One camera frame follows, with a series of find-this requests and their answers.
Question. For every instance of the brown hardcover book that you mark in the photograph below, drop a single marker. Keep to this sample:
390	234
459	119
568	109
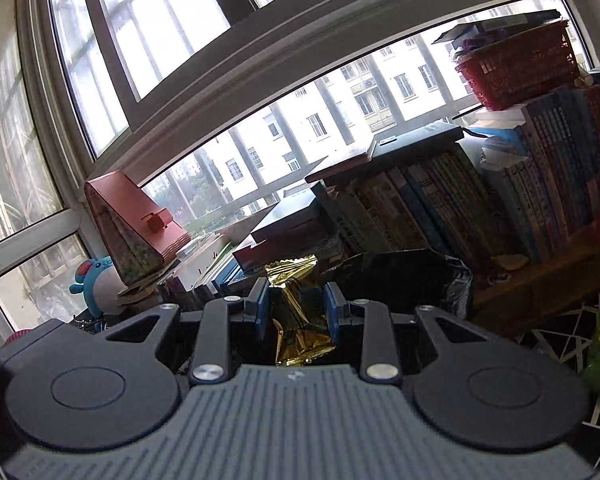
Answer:
340	165

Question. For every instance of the pile of flat-lying books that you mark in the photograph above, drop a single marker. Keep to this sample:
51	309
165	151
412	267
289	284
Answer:
285	220

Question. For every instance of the row of upright books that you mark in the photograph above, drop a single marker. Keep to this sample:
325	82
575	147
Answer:
455	200

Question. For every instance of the pile of papers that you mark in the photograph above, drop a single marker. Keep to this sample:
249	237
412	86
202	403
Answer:
495	27

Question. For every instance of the red plastic basket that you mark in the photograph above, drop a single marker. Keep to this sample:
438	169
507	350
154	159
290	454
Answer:
520	70

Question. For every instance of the gold foil snack wrapper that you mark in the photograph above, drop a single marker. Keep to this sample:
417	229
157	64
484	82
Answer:
300	310

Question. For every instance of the white blue paper box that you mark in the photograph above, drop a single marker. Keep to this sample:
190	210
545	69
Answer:
500	135

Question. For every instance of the wooden book shelf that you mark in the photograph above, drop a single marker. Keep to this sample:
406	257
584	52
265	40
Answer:
530	300

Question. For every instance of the white paper roll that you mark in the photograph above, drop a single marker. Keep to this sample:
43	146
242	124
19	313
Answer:
583	78

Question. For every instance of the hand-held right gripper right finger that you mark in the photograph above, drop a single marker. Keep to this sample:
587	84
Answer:
332	310

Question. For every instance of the blue plush toy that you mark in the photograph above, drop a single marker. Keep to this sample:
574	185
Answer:
97	270

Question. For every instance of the dark grey notebook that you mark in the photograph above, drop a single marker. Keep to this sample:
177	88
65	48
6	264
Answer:
415	140

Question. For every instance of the pink cardboard house box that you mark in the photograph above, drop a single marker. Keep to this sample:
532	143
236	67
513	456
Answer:
125	205

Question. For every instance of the grey window frame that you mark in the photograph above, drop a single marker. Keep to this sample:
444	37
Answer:
180	85

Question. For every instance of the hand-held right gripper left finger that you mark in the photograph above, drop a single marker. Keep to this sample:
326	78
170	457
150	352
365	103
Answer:
262	305

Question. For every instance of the small orange peel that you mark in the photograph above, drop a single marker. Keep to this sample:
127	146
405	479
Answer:
511	262

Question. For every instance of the black bag lined trash bin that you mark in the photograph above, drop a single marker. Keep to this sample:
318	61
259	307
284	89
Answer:
405	275

